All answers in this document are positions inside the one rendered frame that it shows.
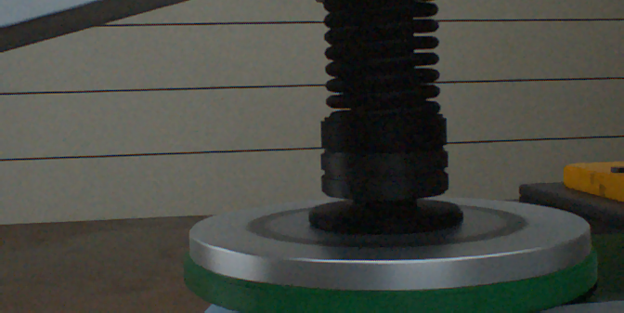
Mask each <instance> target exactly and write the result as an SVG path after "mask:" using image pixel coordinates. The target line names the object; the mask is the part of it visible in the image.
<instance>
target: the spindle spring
mask: <svg viewBox="0 0 624 313"><path fill-rule="evenodd" d="M372 1H382V0H324V3H323V6H324V9H325V10H327V11H328V12H330V13H329V14H327V15H326V16H325V18H324V21H323V22H324V24H325V26H326V27H328V28H330V29H329V30H328V31H326V32H325V35H324V41H326V42H327V43H328V44H330V45H331V46H329V47H327V48H326V49H325V53H324V55H325V56H326V58H327V59H329V60H333V61H332V62H330V63H328V64H327V65H326V67H325V72H326V73H327V74H328V75H329V76H331V77H336V78H332V79H330V80H328V81H327V83H326V85H325V87H326V89H327V91H330V92H333V93H343V94H336V95H330V96H328V98H327V99H326V105H327V106H329V107H330V108H333V109H350V106H356V105H369V104H381V103H394V102H406V101H416V104H412V105H403V106H391V107H378V108H365V109H353V110H340V111H332V112H331V114H330V117H329V118H388V117H416V116H430V115H435V114H437V113H439V111H440V107H441V106H440V105H439V103H438V102H436V101H430V100H424V99H430V98H437V97H438V95H439V94H440V88H439V87H438V86H436V85H424V84H427V83H433V82H435V81H437V79H439V76H440V72H439V71H438V70H435V69H414V71H405V72H380V73H369V74H359V75H349V73H350V72H361V71H372V70H384V69H395V68H409V67H422V66H433V65H436V64H437V63H438V61H440V59H439V55H437V54H436V53H414V54H403V55H389V56H377V57H366V58H357V59H350V58H349V56H353V55H360V54H370V53H381V52H393V51H407V50H425V49H435V48H436V47H437V46H438V45H439V42H440V41H439V40H438V38H437V37H434V36H407V37H392V38H379V39H370V40H360V41H353V42H348V39H349V38H357V37H364V36H373V35H385V34H397V33H413V34H415V33H435V32H436V30H437V29H438V28H439V23H438V22H437V21H436V20H387V21H374V22H365V23H358V24H350V25H348V21H354V20H369V19H378V18H391V16H399V17H407V15H413V18H414V19H420V18H430V17H433V16H435V15H437V13H438V9H439V7H438V6H437V5H436V4H432V3H424V2H407V3H389V4H377V5H368V6H360V7H348V5H351V4H357V3H364V2H372ZM423 1H431V0H423ZM393 85H414V87H413V88H403V89H390V90H378V91H365V92H355V93H350V89H358V88H370V87H381V86H393Z"/></svg>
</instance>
